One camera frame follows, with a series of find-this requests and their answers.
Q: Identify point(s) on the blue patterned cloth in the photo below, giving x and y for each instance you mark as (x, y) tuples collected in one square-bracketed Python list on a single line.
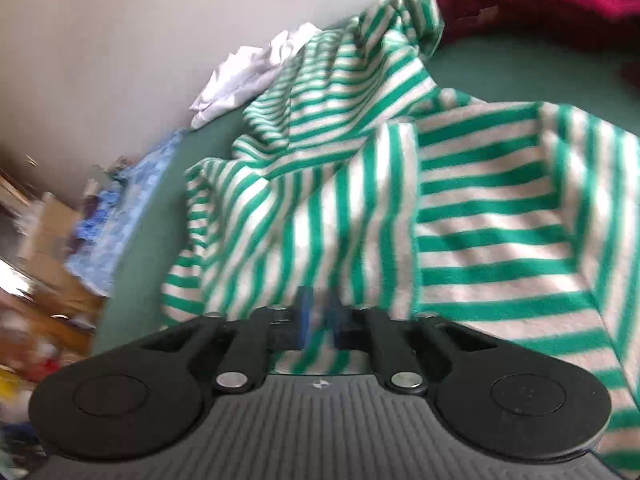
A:
[(120, 220)]

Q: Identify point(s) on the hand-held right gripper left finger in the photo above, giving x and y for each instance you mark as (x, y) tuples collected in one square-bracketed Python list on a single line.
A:
[(302, 320)]

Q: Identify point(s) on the green blanket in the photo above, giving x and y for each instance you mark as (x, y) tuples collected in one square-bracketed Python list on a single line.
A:
[(500, 65)]

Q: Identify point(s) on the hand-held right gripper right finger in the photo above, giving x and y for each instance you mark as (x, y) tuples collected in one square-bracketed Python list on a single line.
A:
[(342, 322)]

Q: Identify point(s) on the green striped shirt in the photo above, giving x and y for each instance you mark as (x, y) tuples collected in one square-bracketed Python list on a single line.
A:
[(450, 210)]

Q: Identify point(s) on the dark red sweater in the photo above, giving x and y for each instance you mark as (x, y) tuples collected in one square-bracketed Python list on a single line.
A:
[(540, 0)]

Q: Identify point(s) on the white garment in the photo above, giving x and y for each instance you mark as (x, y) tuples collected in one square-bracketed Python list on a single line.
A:
[(240, 75)]

